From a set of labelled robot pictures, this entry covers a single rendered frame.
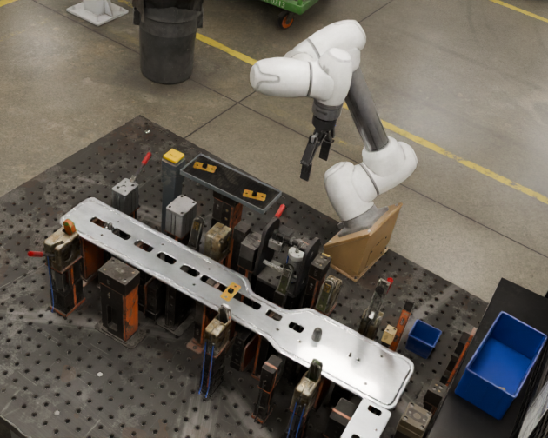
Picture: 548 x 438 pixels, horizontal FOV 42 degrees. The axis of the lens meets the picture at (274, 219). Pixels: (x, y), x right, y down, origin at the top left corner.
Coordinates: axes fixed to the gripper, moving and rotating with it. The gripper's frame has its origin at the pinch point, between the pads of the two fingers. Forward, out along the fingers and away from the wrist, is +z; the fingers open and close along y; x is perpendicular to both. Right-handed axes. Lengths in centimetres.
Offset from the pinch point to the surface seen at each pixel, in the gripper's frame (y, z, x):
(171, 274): 30, 46, -33
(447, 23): -455, 147, -65
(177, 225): 13, 41, -43
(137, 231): 20, 46, -55
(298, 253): 4.0, 35.5, 2.6
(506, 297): -30, 43, 73
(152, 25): -193, 100, -206
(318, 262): 5.1, 34.2, 10.9
